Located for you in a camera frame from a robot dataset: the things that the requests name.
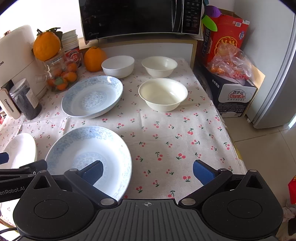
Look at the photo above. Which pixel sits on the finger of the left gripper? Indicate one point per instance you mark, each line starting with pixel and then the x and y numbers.
pixel 4 157
pixel 26 171

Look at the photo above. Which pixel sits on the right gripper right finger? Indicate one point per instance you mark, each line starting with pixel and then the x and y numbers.
pixel 211 179

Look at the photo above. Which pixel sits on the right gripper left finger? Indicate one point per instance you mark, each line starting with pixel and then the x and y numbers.
pixel 82 182

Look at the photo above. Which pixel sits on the white swirl pattern plate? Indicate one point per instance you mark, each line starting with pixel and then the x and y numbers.
pixel 22 150

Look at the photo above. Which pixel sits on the blue patterned plate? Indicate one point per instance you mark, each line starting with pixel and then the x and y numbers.
pixel 82 146
pixel 92 97

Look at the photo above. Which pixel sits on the large cream bowl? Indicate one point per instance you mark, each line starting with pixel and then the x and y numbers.
pixel 163 94

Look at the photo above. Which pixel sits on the white ceramic bowl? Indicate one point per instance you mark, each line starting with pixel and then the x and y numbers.
pixel 118 66

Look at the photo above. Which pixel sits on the small cream bowl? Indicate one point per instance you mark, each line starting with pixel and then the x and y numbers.
pixel 159 66

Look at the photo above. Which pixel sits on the cherry print tablecloth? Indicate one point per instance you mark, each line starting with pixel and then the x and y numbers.
pixel 163 146

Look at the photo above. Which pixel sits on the clear jar dark contents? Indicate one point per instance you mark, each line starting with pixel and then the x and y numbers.
pixel 25 99

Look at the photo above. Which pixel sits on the dark Ganten water carton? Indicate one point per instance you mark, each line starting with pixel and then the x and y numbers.
pixel 231 97

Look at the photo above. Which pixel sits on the cream air fryer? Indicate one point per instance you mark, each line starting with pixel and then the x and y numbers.
pixel 18 62

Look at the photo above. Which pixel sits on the glass jar of tangerines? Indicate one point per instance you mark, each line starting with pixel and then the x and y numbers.
pixel 61 72

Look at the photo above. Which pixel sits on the plastic bag of fruit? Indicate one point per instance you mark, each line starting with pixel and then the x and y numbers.
pixel 230 61

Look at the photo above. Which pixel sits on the large orange on jar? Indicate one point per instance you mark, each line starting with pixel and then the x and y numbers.
pixel 47 44

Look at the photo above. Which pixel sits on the large orange on table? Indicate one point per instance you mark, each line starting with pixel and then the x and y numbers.
pixel 94 58

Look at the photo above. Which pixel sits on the stack of paper cups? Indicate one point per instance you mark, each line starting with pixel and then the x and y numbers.
pixel 70 44

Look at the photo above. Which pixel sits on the white wooden microwave stand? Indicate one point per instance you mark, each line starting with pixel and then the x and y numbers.
pixel 138 47

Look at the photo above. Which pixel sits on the red cardboard gift box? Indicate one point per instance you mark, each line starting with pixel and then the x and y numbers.
pixel 231 29

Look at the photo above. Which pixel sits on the black microwave oven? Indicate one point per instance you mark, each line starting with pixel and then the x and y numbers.
pixel 109 18

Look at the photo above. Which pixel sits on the silver refrigerator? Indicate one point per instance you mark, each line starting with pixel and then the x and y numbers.
pixel 271 47

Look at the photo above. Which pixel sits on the purple green plush toy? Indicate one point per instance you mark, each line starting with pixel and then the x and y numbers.
pixel 209 13

